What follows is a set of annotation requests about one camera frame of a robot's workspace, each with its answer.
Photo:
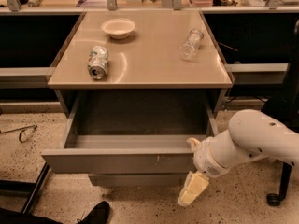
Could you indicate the grey drawer cabinet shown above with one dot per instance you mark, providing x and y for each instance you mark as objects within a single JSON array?
[{"x": 148, "y": 58}]

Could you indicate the black office chair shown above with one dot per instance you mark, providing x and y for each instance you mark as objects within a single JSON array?
[{"x": 284, "y": 106}]

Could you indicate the white bowl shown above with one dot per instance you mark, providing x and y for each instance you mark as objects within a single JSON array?
[{"x": 118, "y": 28}]

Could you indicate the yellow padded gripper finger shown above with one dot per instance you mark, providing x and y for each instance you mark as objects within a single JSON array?
[{"x": 194, "y": 185}]

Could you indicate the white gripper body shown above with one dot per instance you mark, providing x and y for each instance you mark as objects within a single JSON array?
[{"x": 206, "y": 158}]

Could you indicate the grey drawer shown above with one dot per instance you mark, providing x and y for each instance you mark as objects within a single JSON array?
[
  {"x": 137, "y": 180},
  {"x": 114, "y": 132}
]

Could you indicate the metal hook on floor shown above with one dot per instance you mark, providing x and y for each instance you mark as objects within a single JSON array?
[{"x": 25, "y": 133}]

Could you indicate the grey bottom drawer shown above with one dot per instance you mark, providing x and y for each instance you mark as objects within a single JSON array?
[{"x": 137, "y": 180}]

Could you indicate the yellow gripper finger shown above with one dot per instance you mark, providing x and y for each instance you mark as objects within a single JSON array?
[{"x": 194, "y": 143}]

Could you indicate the black metal stand base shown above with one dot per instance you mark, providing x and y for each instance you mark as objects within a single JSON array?
[{"x": 31, "y": 189}]

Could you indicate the crushed green soda can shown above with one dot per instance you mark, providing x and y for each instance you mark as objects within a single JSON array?
[{"x": 98, "y": 62}]

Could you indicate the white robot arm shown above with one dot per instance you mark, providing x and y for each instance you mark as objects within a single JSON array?
[{"x": 251, "y": 135}]

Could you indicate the grey top drawer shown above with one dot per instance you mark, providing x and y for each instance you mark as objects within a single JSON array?
[{"x": 114, "y": 132}]

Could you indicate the black shoe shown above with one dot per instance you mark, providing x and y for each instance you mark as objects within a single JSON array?
[{"x": 99, "y": 214}]

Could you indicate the clear plastic bottle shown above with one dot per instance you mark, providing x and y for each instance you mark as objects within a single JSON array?
[{"x": 191, "y": 44}]

